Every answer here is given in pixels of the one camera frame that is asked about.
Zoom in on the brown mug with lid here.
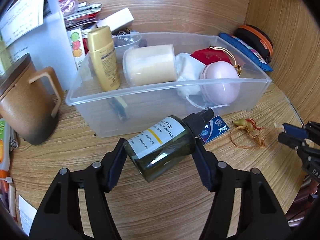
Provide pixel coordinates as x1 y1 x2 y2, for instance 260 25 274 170
1 54 63 145

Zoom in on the stack of booklets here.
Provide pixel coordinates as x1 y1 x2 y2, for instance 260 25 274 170
64 3 103 30

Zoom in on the cream candle jar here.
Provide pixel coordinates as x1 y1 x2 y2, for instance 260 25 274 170
123 44 178 86

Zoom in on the pink round box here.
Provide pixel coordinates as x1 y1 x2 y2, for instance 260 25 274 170
200 61 240 105

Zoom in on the gold lotion bottle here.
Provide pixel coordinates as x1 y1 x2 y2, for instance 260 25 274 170
87 26 120 92

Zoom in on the sticker sheet with characters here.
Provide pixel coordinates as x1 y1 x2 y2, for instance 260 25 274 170
67 28 86 70

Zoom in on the gourd charm with cord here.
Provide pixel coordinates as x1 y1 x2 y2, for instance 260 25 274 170
229 117 286 151

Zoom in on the small green patterned eraser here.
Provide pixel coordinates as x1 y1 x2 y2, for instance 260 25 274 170
107 96 129 122

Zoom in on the red drawstring pouch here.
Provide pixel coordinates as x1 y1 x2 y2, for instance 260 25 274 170
190 46 242 75

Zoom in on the white paper sheet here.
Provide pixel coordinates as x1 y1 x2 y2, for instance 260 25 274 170
1 0 44 47

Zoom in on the white file holder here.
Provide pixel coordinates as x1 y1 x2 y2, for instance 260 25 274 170
1 0 77 90

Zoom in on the blue colourful pouch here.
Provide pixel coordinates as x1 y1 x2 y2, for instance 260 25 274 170
219 33 273 72

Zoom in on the white cloth pouch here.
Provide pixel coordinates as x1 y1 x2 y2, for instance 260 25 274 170
174 52 231 111

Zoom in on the pink item in bag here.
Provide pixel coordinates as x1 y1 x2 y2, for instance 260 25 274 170
59 0 79 17

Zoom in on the clear plastic storage bin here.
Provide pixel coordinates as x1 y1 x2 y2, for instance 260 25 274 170
66 33 271 138

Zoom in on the orange white tube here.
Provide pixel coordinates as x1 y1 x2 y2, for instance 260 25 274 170
0 118 10 172

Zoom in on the white rectangular box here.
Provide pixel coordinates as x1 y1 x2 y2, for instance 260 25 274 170
97 8 134 33

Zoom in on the blue Max staples box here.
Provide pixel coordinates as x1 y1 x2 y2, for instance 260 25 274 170
199 116 229 145

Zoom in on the black orange zip case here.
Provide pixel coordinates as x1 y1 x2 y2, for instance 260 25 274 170
233 24 274 63

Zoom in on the dark green pump bottle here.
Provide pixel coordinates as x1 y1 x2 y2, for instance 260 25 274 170
123 108 214 182

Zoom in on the glass bowl of trinkets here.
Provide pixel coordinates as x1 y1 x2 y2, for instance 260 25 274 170
112 29 142 54

